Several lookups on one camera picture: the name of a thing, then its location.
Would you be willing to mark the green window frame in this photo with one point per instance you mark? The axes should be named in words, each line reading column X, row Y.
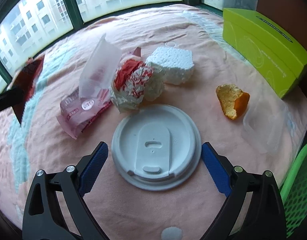
column 27, row 27

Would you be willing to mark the crumpled orange gold wrapper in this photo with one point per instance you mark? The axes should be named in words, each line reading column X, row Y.
column 233, row 100

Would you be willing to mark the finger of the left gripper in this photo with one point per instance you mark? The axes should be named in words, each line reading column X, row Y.
column 13, row 98

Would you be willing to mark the clear plastic food tray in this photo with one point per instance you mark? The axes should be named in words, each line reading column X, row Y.
column 264, row 123

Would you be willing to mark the pink wet wipes pack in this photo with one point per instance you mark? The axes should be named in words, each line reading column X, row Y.
column 92, row 97

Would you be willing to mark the white styrofoam block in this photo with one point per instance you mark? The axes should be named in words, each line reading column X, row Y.
column 175, row 65

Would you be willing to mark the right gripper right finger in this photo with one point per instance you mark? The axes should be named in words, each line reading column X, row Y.
column 265, row 218

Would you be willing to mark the white plastic cup lid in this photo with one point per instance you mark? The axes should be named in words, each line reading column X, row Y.
column 157, row 148

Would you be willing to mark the green plastic waste basket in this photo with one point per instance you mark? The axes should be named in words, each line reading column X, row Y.
column 294, row 193

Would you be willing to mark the crumpled red white wrapper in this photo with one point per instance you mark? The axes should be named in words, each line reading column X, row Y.
column 133, row 82

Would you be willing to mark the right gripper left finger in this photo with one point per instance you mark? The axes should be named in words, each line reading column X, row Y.
column 43, row 219

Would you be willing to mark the brown wooden cabinet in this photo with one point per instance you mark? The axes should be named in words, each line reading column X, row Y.
column 289, row 14

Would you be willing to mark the lime green cardboard box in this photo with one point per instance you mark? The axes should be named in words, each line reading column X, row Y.
column 272, row 51

